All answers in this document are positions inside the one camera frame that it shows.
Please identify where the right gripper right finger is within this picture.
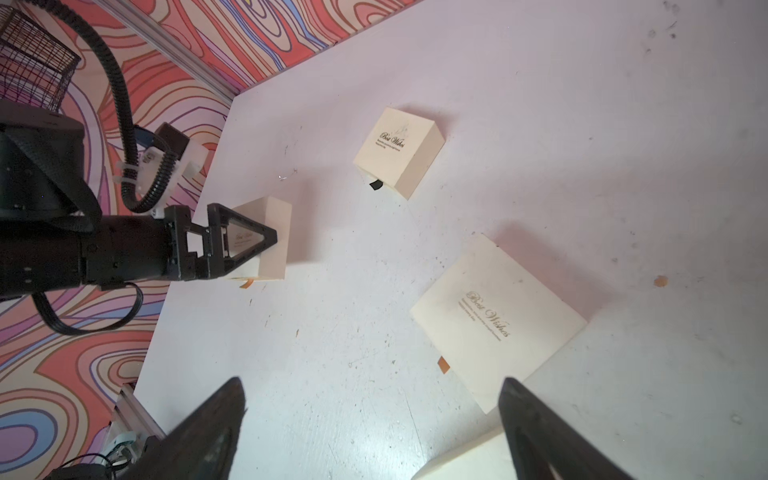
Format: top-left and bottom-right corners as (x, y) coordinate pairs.
(498, 377), (630, 479)

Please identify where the black wire basket left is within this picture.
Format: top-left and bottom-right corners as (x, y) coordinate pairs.
(1, 5), (81, 112)

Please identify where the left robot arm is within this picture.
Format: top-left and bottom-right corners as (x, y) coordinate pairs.
(1, 1), (279, 336)

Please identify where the cream drawer jewelry box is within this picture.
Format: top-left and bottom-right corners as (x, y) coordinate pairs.
(224, 195), (293, 290)

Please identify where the small cream jewelry box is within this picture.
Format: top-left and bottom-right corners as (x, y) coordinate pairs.
(353, 107), (445, 200)

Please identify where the cream jewelry box front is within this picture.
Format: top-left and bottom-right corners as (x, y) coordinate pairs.
(412, 426), (517, 480)

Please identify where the small earring on table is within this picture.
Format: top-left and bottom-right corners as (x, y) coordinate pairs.
(278, 169), (298, 181)

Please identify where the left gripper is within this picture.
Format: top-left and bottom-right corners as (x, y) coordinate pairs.
(1, 202), (279, 300)

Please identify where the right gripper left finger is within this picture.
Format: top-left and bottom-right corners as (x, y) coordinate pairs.
(122, 377), (246, 480)

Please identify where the cream jewelry box middle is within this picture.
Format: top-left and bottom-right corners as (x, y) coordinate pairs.
(410, 235), (587, 413)

